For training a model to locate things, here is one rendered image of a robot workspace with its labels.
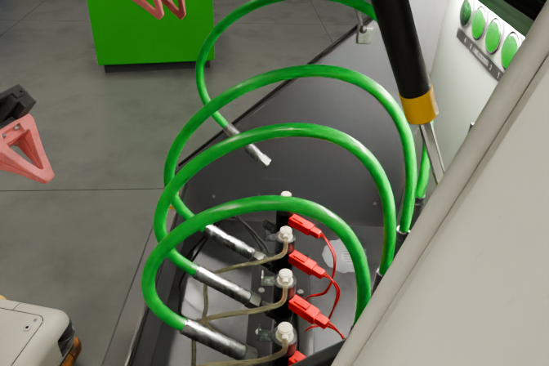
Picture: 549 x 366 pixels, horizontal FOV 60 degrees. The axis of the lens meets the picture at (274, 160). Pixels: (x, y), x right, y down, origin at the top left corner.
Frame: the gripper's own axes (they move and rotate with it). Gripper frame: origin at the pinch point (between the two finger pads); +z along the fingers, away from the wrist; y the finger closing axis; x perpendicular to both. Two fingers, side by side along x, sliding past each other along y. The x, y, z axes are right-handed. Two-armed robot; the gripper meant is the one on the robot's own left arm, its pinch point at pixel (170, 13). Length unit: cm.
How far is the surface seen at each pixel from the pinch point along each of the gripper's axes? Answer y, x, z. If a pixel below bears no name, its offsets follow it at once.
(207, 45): -2.1, -5.1, 9.3
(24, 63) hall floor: 168, 306, -163
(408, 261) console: -33, -34, 41
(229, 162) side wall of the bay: 20.6, 22.3, 23.5
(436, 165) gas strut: -29, -37, 37
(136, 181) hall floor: 109, 169, -7
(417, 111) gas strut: -32, -39, 33
